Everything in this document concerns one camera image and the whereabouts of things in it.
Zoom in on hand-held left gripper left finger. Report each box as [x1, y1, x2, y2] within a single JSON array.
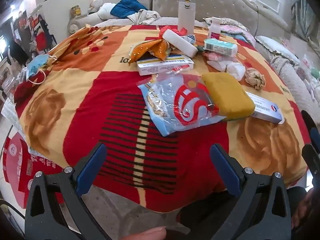
[[24, 142, 113, 240]]

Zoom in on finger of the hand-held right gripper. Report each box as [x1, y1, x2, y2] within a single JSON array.
[[301, 110, 320, 180]]

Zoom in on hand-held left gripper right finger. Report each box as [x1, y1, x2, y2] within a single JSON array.
[[209, 143, 292, 240]]

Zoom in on red shopping bag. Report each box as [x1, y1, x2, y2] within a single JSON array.
[[4, 132, 65, 209]]

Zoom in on white foam block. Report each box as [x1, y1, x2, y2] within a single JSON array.
[[162, 29, 198, 57]]

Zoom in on person's right hand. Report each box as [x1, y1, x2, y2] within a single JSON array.
[[291, 190, 320, 230]]

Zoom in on person's left hand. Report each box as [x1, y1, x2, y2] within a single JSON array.
[[119, 226, 167, 240]]

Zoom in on white carton red blue logo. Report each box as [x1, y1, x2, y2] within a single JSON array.
[[246, 92, 285, 125]]

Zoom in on grey quilt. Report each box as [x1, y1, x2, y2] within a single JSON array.
[[269, 54, 320, 124]]

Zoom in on yellow sponge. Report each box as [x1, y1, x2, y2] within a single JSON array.
[[201, 72, 256, 121]]

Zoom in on clear plastic bag red print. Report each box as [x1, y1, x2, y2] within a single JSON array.
[[138, 73, 220, 137]]

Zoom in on printed blanket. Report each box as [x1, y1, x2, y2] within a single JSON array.
[[14, 24, 312, 214]]

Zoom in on crumpled floral paper ball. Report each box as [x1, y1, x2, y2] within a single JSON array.
[[244, 68, 266, 91]]

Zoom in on crumpled white tissue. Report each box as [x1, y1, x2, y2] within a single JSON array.
[[207, 55, 246, 81]]

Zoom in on white frilled pillow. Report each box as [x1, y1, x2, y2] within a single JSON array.
[[255, 35, 300, 66]]

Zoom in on pink packet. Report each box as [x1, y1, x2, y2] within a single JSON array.
[[202, 51, 225, 61]]

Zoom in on blue face mask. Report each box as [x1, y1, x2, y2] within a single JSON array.
[[26, 54, 58, 84]]

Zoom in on white striped medicine box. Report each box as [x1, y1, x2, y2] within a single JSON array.
[[137, 54, 195, 76]]

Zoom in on teal tissue pack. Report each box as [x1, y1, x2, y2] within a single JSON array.
[[204, 39, 238, 58]]

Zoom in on orange snack wrapper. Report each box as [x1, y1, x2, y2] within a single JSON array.
[[129, 38, 173, 63]]

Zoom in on white pill bottle pink label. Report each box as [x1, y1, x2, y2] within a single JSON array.
[[208, 17, 222, 40]]

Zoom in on grey-green curtain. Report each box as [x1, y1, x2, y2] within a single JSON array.
[[291, 0, 320, 48]]

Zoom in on red hanging clothes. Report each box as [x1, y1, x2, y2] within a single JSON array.
[[31, 15, 52, 53]]

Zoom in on stack of folded blankets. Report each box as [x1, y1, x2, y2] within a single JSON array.
[[204, 17, 256, 46]]

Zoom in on crumpled red plastic bag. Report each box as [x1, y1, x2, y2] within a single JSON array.
[[160, 26, 188, 36]]

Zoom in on yellow jar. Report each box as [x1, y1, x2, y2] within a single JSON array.
[[71, 5, 82, 19]]

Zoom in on white cushion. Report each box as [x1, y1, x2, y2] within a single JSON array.
[[97, 2, 118, 21]]

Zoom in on white thermos bottle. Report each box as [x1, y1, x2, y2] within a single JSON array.
[[177, 0, 195, 35]]

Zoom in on beige crumpled cloth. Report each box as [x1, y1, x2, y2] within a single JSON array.
[[127, 9, 161, 26]]

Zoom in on plush toy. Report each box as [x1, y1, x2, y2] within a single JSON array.
[[89, 0, 103, 13]]

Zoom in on blue cloth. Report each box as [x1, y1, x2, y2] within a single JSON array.
[[110, 0, 148, 19]]

